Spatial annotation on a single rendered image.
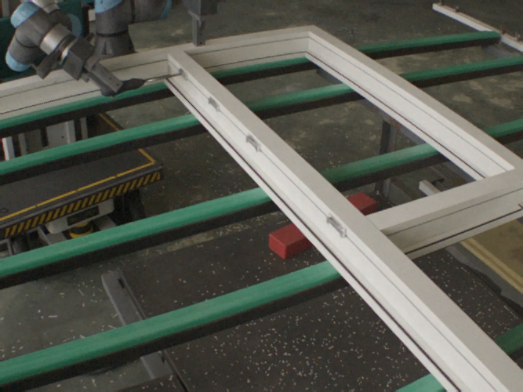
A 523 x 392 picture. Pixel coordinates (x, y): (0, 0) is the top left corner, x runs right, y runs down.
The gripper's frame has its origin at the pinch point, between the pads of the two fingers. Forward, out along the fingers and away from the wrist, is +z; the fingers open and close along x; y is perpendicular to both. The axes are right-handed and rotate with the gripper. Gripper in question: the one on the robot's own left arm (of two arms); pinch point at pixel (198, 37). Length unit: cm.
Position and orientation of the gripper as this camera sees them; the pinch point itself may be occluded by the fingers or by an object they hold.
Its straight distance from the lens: 173.4
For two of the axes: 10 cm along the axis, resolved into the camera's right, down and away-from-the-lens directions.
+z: -0.3, 8.2, 5.7
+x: -4.6, -5.1, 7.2
